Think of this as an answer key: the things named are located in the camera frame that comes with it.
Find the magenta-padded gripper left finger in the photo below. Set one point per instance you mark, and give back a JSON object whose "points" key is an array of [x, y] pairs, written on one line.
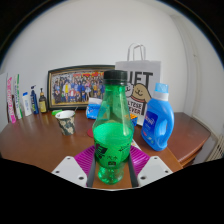
{"points": [[68, 168]]}

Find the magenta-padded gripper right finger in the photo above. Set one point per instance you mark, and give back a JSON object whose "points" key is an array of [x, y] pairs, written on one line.
{"points": [[151, 170]]}

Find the green plastic drink bottle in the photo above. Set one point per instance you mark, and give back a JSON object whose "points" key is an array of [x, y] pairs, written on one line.
{"points": [[112, 140]]}

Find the blue laundry detergent bottle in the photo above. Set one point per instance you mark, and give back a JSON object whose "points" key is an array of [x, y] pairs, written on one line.
{"points": [[156, 126]]}

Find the brown wooden side cabinet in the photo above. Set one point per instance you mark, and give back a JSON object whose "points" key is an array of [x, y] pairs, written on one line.
{"points": [[190, 133]]}

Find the small green packet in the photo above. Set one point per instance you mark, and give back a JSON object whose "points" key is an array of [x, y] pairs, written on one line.
{"points": [[56, 112]]}

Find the blue tissue pack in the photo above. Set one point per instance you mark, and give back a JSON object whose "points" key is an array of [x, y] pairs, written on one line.
{"points": [[92, 110]]}

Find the amber pump bottle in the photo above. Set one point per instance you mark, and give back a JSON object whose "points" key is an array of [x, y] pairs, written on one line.
{"points": [[43, 105]]}

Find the white radiator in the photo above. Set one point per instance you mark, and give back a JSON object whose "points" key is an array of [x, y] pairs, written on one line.
{"points": [[218, 150]]}

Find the white tube bottle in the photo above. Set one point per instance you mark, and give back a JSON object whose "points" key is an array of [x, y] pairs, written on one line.
{"points": [[27, 106]]}

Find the framed group photo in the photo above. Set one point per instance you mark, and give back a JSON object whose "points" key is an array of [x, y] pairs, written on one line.
{"points": [[73, 88]]}

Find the green white toothpaste box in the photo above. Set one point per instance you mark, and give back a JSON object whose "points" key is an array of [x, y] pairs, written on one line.
{"points": [[18, 100]]}

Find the pink toothpaste box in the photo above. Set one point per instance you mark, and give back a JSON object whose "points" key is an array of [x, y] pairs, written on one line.
{"points": [[11, 101]]}

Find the white paper gift bag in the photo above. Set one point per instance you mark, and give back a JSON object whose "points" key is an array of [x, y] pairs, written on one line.
{"points": [[143, 70]]}

